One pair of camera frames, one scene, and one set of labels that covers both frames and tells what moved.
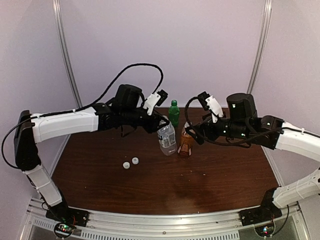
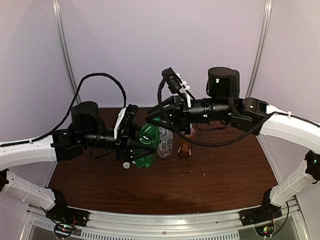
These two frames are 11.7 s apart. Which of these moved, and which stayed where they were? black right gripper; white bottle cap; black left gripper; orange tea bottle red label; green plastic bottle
Moved: black left gripper; green plastic bottle; black right gripper
Stayed: white bottle cap; orange tea bottle red label
